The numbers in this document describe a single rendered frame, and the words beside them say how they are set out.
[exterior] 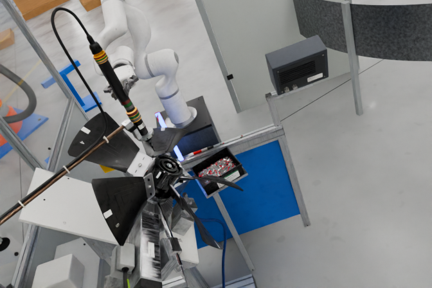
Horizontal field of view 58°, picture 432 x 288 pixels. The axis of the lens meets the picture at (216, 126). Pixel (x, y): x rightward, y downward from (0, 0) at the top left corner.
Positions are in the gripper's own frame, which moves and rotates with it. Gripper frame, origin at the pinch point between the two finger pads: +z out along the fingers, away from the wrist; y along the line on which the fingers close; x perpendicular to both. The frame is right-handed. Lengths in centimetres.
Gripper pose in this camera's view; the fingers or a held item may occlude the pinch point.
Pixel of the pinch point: (120, 92)
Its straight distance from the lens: 141.5
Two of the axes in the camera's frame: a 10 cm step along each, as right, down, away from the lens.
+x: -3.1, -7.5, -5.8
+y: -9.4, 3.4, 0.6
